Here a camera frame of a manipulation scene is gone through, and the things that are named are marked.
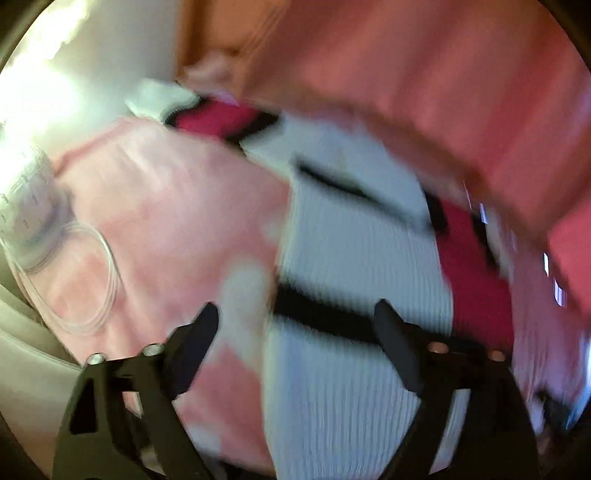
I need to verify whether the pink white patterned blanket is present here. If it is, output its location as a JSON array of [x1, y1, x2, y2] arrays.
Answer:
[[32, 118, 589, 478]]

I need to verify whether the white red black knit sweater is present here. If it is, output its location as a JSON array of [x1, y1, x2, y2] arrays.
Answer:
[[167, 98, 514, 479]]

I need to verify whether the clear plastic packaging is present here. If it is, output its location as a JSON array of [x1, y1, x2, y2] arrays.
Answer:
[[1, 147, 120, 335]]

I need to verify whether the orange pink curtain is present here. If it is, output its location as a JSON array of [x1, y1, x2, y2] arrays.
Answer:
[[177, 1, 590, 313]]

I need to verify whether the small white cloth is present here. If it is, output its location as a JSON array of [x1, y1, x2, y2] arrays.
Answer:
[[125, 78, 200, 123]]

